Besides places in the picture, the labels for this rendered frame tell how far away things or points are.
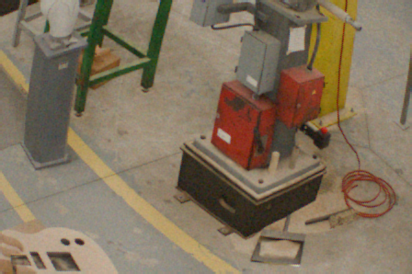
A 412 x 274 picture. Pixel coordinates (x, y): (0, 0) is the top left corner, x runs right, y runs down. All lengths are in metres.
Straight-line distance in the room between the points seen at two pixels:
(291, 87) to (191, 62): 1.67
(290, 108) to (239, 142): 0.29
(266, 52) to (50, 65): 1.05
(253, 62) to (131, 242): 0.96
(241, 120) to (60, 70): 0.91
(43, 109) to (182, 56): 1.60
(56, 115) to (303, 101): 1.20
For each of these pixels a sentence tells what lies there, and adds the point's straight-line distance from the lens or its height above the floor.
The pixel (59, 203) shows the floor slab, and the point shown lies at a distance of 4.87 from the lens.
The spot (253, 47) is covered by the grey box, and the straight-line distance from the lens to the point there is 4.59.
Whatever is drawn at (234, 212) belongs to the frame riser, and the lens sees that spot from 4.89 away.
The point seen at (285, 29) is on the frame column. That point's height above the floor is 1.01.
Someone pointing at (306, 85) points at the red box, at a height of 0.77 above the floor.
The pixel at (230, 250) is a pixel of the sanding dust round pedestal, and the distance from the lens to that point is 4.80.
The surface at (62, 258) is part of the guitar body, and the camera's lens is 2.89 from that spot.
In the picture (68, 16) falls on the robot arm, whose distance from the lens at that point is 4.71.
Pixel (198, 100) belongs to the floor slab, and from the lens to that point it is 5.83.
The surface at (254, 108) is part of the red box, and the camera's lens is 4.65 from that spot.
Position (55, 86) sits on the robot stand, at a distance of 4.86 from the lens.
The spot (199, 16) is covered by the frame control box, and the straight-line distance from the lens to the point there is 4.58.
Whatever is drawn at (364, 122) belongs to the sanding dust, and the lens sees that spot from 6.08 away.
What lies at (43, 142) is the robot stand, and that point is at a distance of 5.01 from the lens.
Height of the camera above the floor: 2.94
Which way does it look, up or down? 32 degrees down
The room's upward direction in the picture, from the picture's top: 11 degrees clockwise
